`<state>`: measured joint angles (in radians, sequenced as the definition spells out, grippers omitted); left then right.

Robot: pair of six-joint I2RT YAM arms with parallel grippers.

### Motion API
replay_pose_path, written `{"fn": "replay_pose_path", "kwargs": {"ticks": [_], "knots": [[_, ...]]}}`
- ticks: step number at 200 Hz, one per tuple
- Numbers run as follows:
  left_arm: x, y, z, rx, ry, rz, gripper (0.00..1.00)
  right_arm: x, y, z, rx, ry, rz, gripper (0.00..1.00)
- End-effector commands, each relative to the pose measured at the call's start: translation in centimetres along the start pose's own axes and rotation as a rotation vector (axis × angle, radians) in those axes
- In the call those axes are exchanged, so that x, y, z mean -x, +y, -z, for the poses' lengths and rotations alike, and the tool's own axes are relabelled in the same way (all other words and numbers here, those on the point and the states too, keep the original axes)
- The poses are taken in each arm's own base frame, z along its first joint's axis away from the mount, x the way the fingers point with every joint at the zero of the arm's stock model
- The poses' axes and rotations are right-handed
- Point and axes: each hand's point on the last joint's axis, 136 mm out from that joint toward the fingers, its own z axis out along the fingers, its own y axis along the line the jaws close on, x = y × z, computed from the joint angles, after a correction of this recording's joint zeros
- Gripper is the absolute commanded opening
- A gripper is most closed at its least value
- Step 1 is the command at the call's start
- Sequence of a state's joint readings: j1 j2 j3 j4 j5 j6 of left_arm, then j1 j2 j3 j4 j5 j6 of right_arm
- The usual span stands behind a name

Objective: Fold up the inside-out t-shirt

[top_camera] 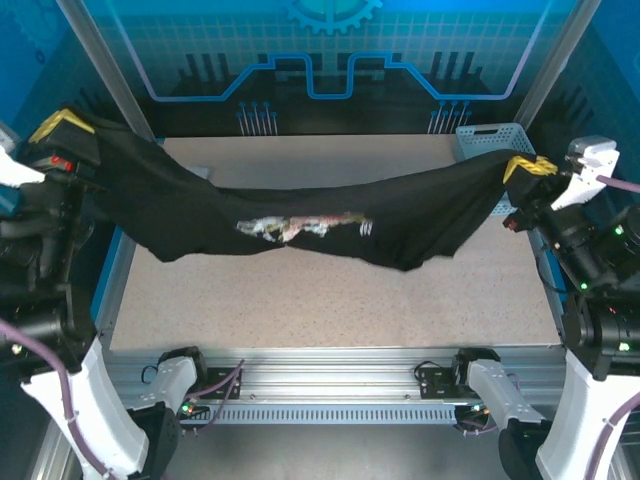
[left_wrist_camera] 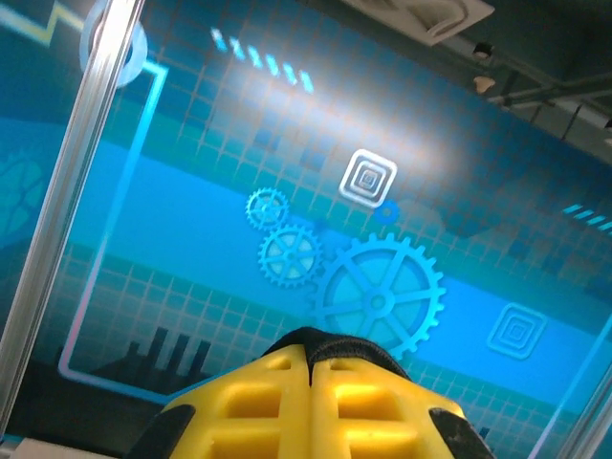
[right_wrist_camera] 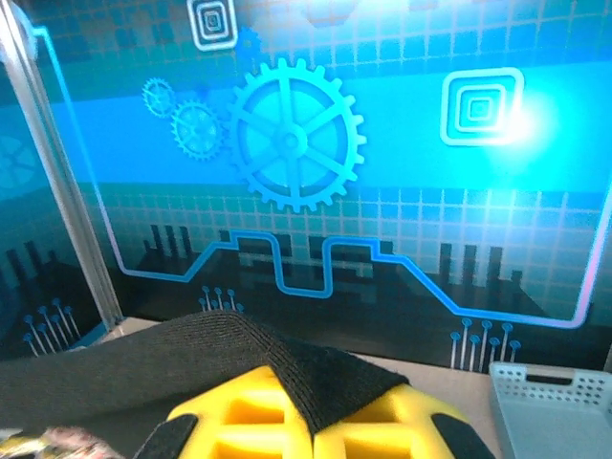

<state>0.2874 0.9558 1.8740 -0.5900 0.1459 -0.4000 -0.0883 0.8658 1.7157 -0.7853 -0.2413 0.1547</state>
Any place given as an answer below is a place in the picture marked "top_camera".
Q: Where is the black t-shirt with floral print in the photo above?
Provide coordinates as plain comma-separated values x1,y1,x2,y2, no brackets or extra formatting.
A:
82,110,524,274

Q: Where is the grey perforated plastic basket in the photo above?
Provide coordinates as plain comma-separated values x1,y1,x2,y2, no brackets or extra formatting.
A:
453,122,540,217

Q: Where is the aluminium frame post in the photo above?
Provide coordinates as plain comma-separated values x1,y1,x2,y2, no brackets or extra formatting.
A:
53,0,157,146
517,0,604,129

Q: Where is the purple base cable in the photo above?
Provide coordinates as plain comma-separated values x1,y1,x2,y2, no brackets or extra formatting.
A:
187,358,247,437
455,399,501,437

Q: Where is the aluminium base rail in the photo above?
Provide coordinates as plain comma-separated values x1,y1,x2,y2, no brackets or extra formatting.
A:
102,344,569,407

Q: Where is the slotted grey cable duct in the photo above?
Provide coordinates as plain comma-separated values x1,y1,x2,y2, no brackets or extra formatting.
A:
179,403,464,427

